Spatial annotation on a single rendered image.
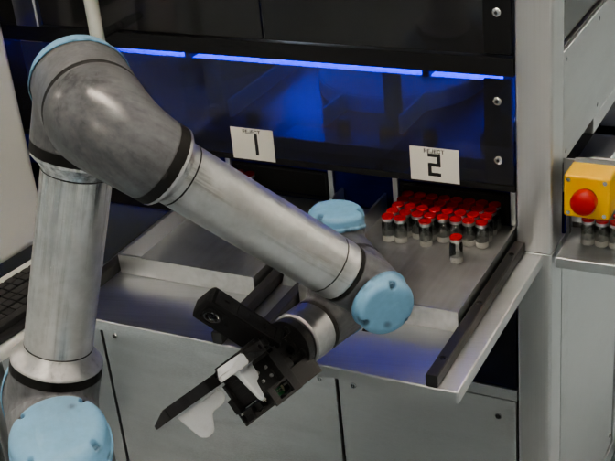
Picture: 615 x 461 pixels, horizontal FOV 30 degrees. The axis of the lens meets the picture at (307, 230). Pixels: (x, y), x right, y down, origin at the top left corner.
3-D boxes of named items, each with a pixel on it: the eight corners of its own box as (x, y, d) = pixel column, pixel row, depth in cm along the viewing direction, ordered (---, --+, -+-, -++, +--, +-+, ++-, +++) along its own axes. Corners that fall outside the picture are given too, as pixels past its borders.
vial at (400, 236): (397, 237, 195) (396, 213, 193) (409, 239, 194) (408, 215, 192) (393, 243, 193) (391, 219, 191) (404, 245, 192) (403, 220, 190)
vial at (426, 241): (422, 241, 193) (421, 217, 191) (435, 242, 192) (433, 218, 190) (417, 247, 191) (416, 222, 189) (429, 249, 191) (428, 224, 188)
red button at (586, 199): (574, 206, 179) (575, 182, 177) (599, 209, 178) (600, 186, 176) (567, 216, 176) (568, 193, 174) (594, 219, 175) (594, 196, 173)
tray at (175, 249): (221, 187, 220) (220, 171, 218) (345, 204, 209) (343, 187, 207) (121, 273, 194) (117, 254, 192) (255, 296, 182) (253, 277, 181)
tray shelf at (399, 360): (201, 194, 223) (199, 186, 222) (555, 242, 193) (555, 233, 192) (48, 319, 186) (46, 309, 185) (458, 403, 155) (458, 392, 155)
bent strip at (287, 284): (293, 273, 188) (290, 241, 185) (309, 276, 187) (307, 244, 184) (252, 316, 177) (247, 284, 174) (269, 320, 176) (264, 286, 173)
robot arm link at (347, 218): (385, 225, 143) (383, 303, 148) (353, 191, 153) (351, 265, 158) (326, 234, 141) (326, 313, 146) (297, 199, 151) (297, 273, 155)
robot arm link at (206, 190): (99, 71, 112) (441, 286, 136) (81, 41, 121) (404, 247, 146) (34, 166, 114) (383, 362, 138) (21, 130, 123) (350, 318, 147)
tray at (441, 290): (385, 209, 205) (383, 192, 204) (527, 229, 194) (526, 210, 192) (300, 305, 179) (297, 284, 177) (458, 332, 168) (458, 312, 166)
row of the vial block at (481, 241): (390, 230, 198) (389, 206, 196) (490, 243, 190) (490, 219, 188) (385, 235, 196) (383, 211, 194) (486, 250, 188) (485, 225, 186)
